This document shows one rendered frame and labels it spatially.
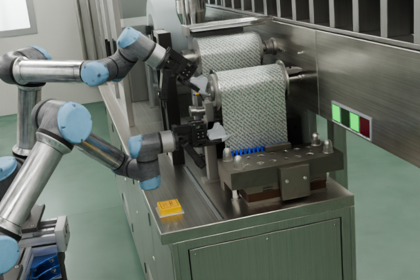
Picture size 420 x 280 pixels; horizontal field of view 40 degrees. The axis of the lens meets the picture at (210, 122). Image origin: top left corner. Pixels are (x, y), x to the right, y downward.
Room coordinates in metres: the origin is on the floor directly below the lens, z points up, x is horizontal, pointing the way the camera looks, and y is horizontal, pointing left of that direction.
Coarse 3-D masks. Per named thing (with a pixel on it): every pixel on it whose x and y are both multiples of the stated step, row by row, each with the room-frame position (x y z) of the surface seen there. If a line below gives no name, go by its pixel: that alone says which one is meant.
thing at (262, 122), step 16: (224, 112) 1.95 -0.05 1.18; (240, 112) 1.97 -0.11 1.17; (256, 112) 1.98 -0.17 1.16; (272, 112) 1.99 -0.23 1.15; (224, 128) 1.95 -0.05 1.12; (240, 128) 1.96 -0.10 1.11; (256, 128) 1.98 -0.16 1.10; (272, 128) 1.99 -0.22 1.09; (240, 144) 1.96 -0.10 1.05; (256, 144) 1.98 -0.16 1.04
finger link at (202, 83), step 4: (192, 80) 1.95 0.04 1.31; (196, 80) 1.95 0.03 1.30; (200, 80) 1.95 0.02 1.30; (204, 80) 1.96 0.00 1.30; (196, 84) 1.95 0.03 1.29; (200, 84) 1.95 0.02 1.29; (204, 84) 1.96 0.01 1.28; (200, 88) 1.95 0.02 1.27; (204, 88) 1.96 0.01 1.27; (200, 92) 1.95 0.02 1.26; (204, 92) 1.96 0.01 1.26
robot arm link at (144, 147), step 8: (136, 136) 1.88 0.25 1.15; (144, 136) 1.87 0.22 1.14; (152, 136) 1.88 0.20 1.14; (160, 136) 1.88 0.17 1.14; (128, 144) 1.88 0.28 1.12; (136, 144) 1.85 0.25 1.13; (144, 144) 1.85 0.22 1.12; (152, 144) 1.86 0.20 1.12; (160, 144) 1.86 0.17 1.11; (136, 152) 1.84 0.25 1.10; (144, 152) 1.85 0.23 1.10; (152, 152) 1.86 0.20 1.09; (160, 152) 1.87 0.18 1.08; (144, 160) 1.85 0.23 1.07
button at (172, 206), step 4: (168, 200) 1.83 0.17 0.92; (172, 200) 1.83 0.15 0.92; (176, 200) 1.83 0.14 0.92; (160, 204) 1.80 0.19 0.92; (164, 204) 1.80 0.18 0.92; (168, 204) 1.79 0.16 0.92; (172, 204) 1.79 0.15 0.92; (176, 204) 1.79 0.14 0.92; (160, 208) 1.77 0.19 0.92; (164, 208) 1.77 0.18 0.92; (168, 208) 1.77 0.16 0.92; (172, 208) 1.77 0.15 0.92; (176, 208) 1.77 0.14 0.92; (180, 208) 1.77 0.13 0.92; (160, 212) 1.77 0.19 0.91; (164, 212) 1.76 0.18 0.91; (168, 212) 1.76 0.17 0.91; (172, 212) 1.77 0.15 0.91; (176, 212) 1.77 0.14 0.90
